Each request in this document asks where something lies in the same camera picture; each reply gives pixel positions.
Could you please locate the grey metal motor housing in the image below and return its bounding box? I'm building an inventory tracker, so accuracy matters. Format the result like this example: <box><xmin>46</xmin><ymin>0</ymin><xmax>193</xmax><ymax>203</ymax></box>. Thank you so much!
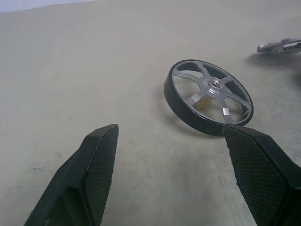
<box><xmin>257</xmin><ymin>37</ymin><xmax>301</xmax><ymax>56</ymax></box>

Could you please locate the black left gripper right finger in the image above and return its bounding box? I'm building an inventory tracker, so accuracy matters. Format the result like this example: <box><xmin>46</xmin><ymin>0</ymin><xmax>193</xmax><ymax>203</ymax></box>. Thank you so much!
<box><xmin>224</xmin><ymin>124</ymin><xmax>301</xmax><ymax>226</ymax></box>

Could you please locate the spoked rotor with black rim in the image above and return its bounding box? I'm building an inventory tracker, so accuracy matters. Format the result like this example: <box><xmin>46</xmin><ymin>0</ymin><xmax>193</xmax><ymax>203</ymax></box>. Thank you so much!
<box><xmin>164</xmin><ymin>59</ymin><xmax>254</xmax><ymax>137</ymax></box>

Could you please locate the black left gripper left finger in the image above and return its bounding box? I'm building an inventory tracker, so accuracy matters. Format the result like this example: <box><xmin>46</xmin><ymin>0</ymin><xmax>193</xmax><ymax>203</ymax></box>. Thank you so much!
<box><xmin>23</xmin><ymin>123</ymin><xmax>119</xmax><ymax>226</ymax></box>

